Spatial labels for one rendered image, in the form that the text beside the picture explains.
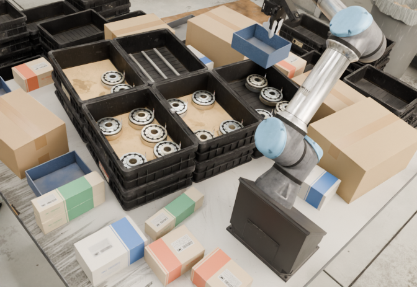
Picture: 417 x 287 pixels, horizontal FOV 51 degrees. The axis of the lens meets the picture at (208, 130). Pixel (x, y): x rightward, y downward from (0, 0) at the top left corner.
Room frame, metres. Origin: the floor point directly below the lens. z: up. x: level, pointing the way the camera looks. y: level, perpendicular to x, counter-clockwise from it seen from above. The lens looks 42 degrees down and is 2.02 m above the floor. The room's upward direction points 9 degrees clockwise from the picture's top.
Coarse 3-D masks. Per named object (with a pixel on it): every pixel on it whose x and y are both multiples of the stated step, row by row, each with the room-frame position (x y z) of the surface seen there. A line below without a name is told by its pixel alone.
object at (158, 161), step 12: (120, 96) 1.35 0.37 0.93; (156, 96) 1.39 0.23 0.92; (84, 108) 1.23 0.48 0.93; (168, 108) 1.31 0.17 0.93; (96, 132) 1.13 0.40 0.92; (108, 144) 1.06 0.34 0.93; (168, 156) 1.05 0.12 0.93; (180, 156) 1.08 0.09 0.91; (120, 168) 0.97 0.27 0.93; (132, 168) 0.97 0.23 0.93; (144, 168) 0.99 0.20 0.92
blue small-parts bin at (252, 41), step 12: (240, 36) 1.66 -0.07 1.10; (252, 36) 1.72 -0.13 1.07; (264, 36) 1.70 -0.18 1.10; (276, 36) 1.66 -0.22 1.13; (240, 48) 1.59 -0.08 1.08; (252, 48) 1.55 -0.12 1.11; (264, 48) 1.65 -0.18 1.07; (276, 48) 1.65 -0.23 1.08; (288, 48) 1.59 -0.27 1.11; (252, 60) 1.54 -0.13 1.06; (264, 60) 1.50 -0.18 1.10; (276, 60) 1.54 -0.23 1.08
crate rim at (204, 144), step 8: (200, 72) 1.60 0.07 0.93; (208, 72) 1.61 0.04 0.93; (176, 80) 1.51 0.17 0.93; (160, 96) 1.38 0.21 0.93; (168, 104) 1.34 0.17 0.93; (176, 112) 1.30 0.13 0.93; (240, 128) 1.26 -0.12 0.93; (248, 128) 1.27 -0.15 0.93; (256, 128) 1.30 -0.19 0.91; (224, 136) 1.20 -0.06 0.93; (232, 136) 1.22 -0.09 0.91; (200, 144) 1.14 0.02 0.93; (208, 144) 1.16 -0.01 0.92
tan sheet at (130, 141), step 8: (120, 120) 1.31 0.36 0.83; (128, 128) 1.27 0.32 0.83; (120, 136) 1.22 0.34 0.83; (128, 136) 1.22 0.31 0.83; (136, 136) 1.23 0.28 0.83; (168, 136) 1.26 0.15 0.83; (112, 144) 1.16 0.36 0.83; (120, 144) 1.17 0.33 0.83; (128, 144) 1.18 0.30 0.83; (136, 144) 1.18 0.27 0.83; (144, 144) 1.19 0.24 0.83; (120, 152) 1.13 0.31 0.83; (144, 152) 1.15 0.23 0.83; (152, 152) 1.16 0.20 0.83
